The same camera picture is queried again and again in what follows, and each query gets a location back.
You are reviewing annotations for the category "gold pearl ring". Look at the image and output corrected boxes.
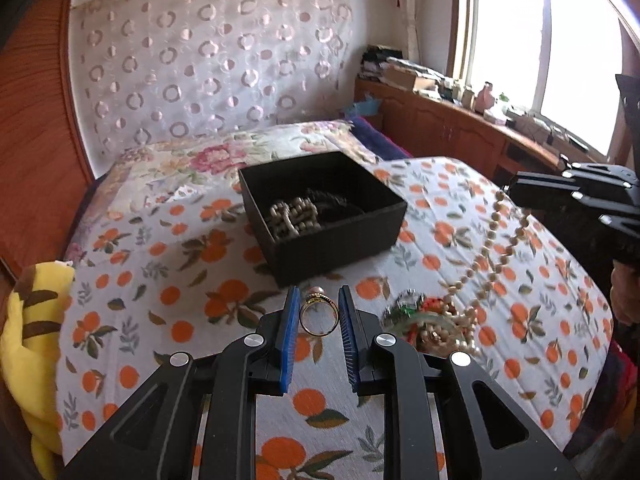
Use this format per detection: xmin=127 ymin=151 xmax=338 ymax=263
xmin=298 ymin=284 xmax=342 ymax=337

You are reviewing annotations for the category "white pearl necklace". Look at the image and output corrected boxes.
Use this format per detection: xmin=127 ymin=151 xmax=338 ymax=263
xmin=416 ymin=188 xmax=533 ymax=359

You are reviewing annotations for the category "green bead jewelry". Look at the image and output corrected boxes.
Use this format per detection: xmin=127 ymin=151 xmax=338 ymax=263
xmin=382 ymin=288 xmax=426 ymax=327

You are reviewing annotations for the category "black cardboard jewelry box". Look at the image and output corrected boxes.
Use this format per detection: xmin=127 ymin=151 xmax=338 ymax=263
xmin=240 ymin=151 xmax=408 ymax=287

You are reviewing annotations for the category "person's right hand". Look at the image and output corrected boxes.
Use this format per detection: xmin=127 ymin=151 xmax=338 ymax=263
xmin=610 ymin=261 xmax=640 ymax=326

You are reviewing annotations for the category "orange print bed sheet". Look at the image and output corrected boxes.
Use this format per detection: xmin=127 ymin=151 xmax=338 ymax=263
xmin=55 ymin=152 xmax=614 ymax=479

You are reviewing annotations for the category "pink figurine on sill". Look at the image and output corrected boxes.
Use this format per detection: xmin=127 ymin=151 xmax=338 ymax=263
xmin=474 ymin=81 xmax=496 ymax=115

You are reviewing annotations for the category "window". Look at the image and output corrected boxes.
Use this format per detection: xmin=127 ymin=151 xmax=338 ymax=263
xmin=457 ymin=0 xmax=625 ymax=156

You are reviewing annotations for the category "floral quilt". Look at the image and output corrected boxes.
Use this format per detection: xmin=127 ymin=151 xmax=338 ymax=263
xmin=64 ymin=120 xmax=380 ymax=263

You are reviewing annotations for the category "purple blanket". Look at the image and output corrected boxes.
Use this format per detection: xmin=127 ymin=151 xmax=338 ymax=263
xmin=346 ymin=116 xmax=412 ymax=160

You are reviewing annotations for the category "wooden side cabinet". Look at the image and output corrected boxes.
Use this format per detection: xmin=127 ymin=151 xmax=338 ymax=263
xmin=354 ymin=79 xmax=561 ymax=185

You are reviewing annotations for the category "yellow striped plush toy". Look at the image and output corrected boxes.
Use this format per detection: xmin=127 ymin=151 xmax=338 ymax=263
xmin=1 ymin=261 xmax=75 ymax=479

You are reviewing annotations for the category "pile of clutter on cabinet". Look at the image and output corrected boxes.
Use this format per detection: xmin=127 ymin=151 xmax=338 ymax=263
xmin=358 ymin=46 xmax=446 ymax=93

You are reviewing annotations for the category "red wooden wardrobe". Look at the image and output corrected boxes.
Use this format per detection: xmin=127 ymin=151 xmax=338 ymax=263
xmin=1 ymin=0 xmax=94 ymax=282

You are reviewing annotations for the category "sheer circle pattern curtain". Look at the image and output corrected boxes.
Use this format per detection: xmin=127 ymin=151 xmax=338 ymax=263
xmin=68 ymin=0 xmax=352 ymax=171

